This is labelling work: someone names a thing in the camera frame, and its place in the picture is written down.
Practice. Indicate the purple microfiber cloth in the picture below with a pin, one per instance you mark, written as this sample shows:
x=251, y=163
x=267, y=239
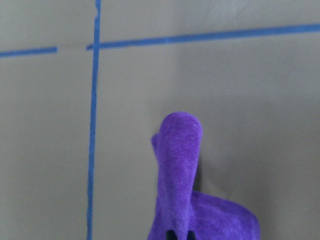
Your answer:
x=181, y=213

